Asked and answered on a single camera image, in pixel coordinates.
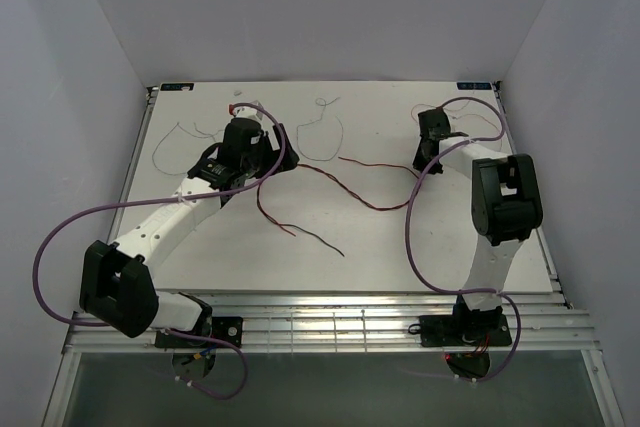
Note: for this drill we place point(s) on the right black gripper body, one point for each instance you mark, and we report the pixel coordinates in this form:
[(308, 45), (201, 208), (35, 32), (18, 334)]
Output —
[(419, 162)]

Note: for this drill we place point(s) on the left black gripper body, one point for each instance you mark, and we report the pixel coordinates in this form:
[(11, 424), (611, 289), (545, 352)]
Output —
[(264, 161)]

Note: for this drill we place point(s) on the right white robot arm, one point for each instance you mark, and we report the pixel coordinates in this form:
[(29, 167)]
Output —
[(505, 208)]

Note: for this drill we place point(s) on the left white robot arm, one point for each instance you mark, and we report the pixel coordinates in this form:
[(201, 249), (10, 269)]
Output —
[(117, 280)]

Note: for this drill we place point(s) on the right blue label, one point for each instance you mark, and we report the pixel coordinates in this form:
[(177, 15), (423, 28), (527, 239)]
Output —
[(474, 86)]

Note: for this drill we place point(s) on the blue label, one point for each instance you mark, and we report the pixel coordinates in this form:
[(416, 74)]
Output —
[(177, 87), (474, 86)]

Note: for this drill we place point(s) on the left blue label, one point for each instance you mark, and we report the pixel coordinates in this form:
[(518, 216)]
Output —
[(177, 87)]

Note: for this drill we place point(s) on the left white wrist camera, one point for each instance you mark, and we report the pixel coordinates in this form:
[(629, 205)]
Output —
[(246, 111)]

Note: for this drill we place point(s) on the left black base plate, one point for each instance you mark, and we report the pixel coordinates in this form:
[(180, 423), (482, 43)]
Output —
[(225, 328)]

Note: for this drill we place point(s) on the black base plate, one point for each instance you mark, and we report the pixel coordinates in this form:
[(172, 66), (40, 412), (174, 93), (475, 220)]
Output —
[(446, 331), (225, 328)]

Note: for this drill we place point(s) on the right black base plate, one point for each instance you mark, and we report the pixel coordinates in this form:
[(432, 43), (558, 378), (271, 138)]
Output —
[(446, 331)]

